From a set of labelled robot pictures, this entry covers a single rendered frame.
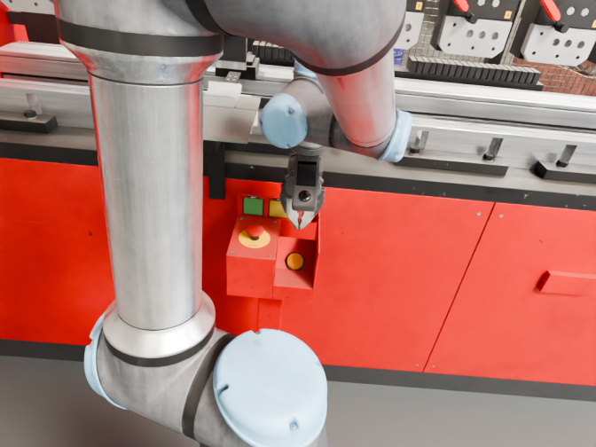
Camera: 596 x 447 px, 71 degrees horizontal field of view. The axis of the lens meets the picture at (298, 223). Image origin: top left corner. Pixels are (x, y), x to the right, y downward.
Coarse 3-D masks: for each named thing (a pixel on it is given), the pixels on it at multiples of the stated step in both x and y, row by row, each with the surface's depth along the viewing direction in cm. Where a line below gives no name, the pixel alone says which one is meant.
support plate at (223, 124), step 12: (240, 96) 107; (204, 108) 98; (216, 108) 99; (228, 108) 100; (252, 108) 101; (204, 120) 93; (216, 120) 93; (228, 120) 94; (240, 120) 94; (252, 120) 95; (204, 132) 87; (216, 132) 88; (228, 132) 88; (240, 132) 89
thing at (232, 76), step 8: (248, 56) 126; (248, 64) 122; (256, 64) 125; (216, 72) 123; (224, 72) 123; (232, 72) 122; (240, 72) 123; (248, 72) 123; (256, 72) 125; (224, 80) 115; (232, 80) 116
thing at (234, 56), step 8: (224, 40) 101; (232, 40) 101; (240, 40) 101; (224, 48) 102; (232, 48) 102; (240, 48) 102; (224, 56) 103; (232, 56) 103; (240, 56) 103; (216, 64) 105; (224, 64) 105; (232, 64) 105; (240, 64) 105
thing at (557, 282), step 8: (552, 272) 120; (560, 272) 121; (568, 272) 121; (544, 280) 122; (552, 280) 121; (560, 280) 121; (568, 280) 121; (576, 280) 120; (584, 280) 120; (592, 280) 120; (544, 288) 123; (552, 288) 123; (560, 288) 122; (568, 288) 122; (576, 288) 122; (584, 288) 122; (592, 288) 122
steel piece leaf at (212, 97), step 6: (210, 90) 108; (216, 90) 108; (222, 90) 109; (204, 96) 99; (210, 96) 99; (216, 96) 105; (222, 96) 106; (228, 96) 106; (234, 96) 106; (204, 102) 100; (210, 102) 100; (216, 102) 100; (222, 102) 100; (228, 102) 100; (234, 102) 103
